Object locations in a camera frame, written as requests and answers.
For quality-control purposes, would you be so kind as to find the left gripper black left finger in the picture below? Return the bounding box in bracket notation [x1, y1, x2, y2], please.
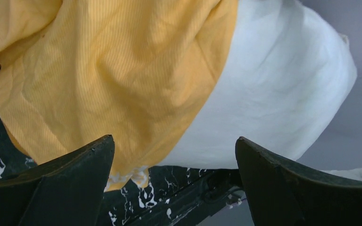
[0, 135, 115, 226]

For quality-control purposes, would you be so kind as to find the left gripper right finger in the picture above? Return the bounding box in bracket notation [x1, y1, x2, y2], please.
[235, 137, 362, 226]

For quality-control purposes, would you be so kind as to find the orange printed pillowcase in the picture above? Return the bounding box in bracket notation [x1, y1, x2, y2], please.
[0, 0, 238, 191]

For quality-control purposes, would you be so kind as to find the white pillow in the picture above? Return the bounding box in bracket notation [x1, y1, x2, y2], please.
[160, 0, 357, 170]

